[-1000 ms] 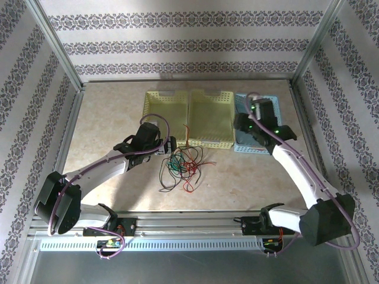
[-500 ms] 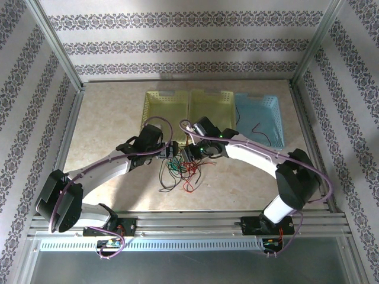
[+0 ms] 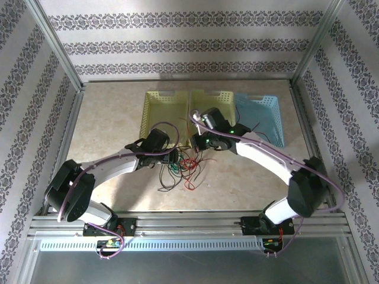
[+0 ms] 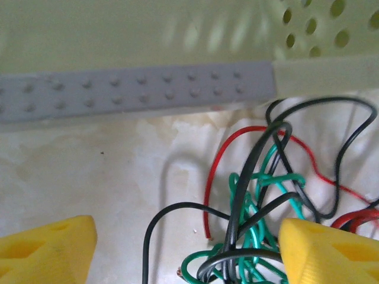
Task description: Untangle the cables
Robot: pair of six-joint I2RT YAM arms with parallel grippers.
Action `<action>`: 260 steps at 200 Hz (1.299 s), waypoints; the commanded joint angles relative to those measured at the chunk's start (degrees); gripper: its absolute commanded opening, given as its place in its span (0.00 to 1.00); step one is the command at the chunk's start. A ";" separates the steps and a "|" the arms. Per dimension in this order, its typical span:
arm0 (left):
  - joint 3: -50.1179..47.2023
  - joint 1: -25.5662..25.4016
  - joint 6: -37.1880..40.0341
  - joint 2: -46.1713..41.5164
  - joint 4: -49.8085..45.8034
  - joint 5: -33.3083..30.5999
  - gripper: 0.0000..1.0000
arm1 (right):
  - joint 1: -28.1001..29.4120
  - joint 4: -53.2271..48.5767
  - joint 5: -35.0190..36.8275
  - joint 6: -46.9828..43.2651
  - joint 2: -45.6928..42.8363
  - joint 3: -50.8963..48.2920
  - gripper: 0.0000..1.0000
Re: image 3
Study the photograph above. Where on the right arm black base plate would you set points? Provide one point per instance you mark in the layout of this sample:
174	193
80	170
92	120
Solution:
250	225

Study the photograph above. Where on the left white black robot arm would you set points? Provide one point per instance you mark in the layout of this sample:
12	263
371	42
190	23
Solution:
118	165

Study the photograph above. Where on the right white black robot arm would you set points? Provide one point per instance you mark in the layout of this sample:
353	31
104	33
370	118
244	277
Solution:
266	156

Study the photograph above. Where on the aluminium side rail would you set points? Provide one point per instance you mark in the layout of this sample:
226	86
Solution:
305	124
69	133

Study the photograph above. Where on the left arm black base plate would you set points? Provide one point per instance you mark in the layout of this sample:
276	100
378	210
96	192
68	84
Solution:
128	226

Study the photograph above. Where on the aluminium frame post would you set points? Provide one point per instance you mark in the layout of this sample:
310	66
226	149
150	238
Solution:
316	41
56	44

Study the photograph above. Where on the pale green plastic basket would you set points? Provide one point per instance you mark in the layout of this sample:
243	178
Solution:
165	106

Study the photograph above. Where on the pale yellow plastic basket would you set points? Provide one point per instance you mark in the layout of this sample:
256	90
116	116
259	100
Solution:
207	100

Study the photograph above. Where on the light blue plastic basket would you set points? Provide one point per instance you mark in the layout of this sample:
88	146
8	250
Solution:
266	112

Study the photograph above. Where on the aluminium mounting rail beam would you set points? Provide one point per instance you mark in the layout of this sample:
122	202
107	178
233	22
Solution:
189	225

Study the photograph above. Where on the aluminium back rail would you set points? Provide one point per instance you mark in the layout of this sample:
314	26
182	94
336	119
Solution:
183	80

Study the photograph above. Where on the grey metal sheet panel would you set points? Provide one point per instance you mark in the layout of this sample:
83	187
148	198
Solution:
189	266

